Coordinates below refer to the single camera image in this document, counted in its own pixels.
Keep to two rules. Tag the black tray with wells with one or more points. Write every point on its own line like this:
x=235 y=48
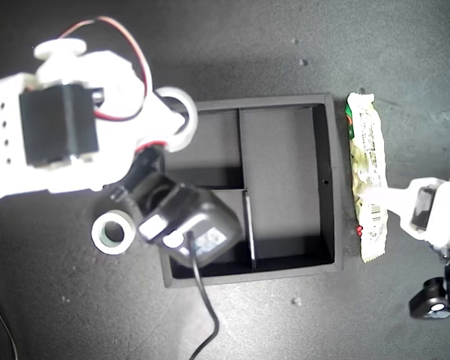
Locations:
x=285 y=168

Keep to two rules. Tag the large white tape roll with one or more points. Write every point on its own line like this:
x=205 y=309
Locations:
x=192 y=112

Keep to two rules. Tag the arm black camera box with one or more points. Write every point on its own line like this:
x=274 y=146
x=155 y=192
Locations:
x=187 y=213
x=423 y=300

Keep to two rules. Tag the small white tape roll green core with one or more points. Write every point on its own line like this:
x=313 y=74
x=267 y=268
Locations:
x=97 y=240

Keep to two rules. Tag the snack bar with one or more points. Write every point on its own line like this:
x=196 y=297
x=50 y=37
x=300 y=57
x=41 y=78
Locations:
x=367 y=150

